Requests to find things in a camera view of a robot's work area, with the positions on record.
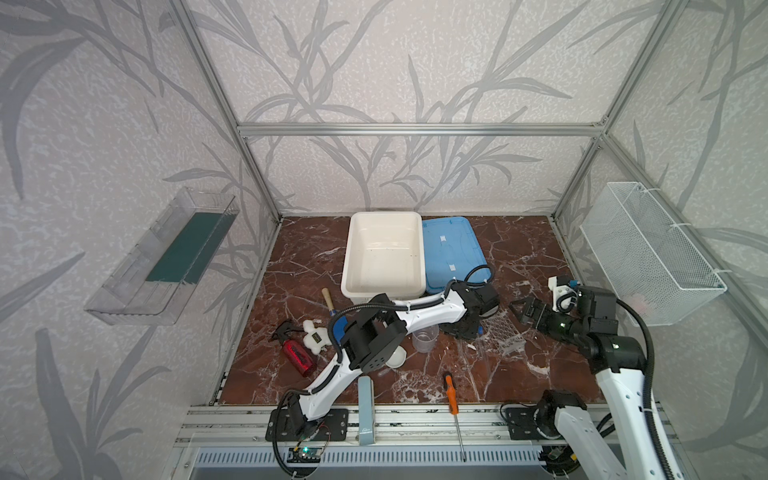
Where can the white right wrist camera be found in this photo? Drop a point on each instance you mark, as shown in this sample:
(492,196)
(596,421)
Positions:
(564,293)

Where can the clear test tube rack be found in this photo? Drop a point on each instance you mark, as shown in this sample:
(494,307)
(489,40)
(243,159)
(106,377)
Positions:
(499,338)

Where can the wooden handled blue brush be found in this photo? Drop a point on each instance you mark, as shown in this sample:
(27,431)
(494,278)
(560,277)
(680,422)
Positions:
(338,329)

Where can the aluminium frame profile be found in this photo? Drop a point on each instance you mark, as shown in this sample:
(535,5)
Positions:
(599,133)

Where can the white wire mesh basket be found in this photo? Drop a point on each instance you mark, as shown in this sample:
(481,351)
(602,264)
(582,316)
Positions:
(649,261)

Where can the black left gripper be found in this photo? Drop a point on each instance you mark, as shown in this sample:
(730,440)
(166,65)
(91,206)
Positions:
(466,327)

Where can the clear wall shelf green mat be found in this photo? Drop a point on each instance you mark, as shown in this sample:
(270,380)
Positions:
(152,285)

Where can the orange handled screwdriver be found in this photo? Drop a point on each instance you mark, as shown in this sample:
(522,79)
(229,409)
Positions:
(451,395)

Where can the white molecule model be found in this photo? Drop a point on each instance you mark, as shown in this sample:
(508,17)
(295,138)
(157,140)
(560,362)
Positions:
(316,339)

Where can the red black lighter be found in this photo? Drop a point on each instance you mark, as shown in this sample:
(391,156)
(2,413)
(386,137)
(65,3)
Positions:
(296,353)

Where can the white plastic storage bin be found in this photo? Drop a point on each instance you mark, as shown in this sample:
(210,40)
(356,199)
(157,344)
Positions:
(384,254)

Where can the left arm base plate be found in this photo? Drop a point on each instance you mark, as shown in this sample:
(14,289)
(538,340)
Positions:
(333,426)

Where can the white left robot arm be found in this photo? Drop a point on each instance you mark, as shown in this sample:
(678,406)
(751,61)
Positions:
(373,332)

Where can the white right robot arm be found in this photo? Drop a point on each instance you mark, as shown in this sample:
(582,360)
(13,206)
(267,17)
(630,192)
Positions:
(617,344)

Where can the green circuit board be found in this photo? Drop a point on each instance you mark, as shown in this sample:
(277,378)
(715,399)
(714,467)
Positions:
(304,455)

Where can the blue plastic bin lid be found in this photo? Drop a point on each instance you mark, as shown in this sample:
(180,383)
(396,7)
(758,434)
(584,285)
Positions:
(451,251)

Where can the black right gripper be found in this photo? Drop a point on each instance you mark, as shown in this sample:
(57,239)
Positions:
(539,312)

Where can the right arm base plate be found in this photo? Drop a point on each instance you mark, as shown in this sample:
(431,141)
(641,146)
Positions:
(520,421)

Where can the grey teal bar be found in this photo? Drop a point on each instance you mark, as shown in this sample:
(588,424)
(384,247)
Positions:
(366,411)

